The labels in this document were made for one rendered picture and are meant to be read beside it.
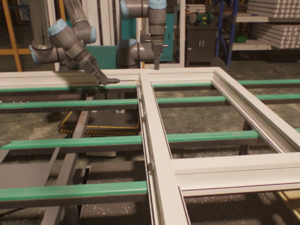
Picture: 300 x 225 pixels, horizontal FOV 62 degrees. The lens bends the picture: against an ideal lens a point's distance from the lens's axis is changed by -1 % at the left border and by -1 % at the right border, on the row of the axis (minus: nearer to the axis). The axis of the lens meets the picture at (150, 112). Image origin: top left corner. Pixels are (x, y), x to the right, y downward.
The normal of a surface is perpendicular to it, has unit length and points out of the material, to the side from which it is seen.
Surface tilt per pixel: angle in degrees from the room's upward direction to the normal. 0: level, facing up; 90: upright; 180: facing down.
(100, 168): 0
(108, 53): 90
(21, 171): 0
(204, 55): 90
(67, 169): 0
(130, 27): 90
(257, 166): 90
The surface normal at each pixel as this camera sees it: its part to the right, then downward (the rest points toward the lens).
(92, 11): -0.07, 0.44
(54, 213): 0.00, -0.90
